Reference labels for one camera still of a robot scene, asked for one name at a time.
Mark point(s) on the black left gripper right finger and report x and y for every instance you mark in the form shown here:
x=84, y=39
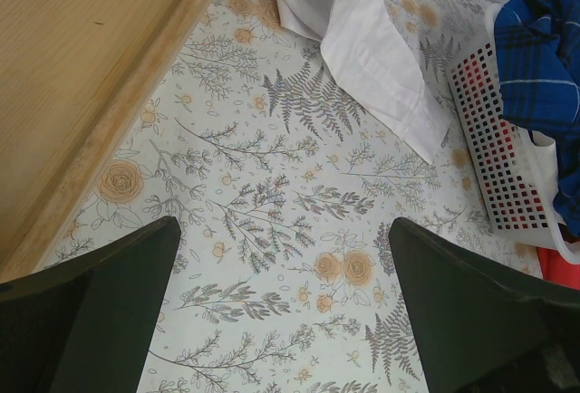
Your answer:
x=481, y=326

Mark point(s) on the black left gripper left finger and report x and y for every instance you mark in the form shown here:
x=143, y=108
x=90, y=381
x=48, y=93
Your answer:
x=85, y=325

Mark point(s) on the red black plaid shirt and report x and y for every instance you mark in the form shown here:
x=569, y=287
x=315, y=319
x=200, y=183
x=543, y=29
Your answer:
x=497, y=152

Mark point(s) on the blue plaid shirt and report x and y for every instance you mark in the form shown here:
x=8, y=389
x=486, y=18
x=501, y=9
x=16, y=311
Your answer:
x=537, y=51

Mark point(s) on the red cloth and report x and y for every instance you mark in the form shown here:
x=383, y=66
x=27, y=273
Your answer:
x=556, y=269

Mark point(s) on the white plastic basket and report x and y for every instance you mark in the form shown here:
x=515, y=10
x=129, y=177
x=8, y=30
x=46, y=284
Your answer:
x=541, y=156

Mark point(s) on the floral table cover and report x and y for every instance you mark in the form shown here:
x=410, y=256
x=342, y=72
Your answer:
x=285, y=190

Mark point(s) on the wooden clothes rack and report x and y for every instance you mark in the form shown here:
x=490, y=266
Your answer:
x=74, y=75

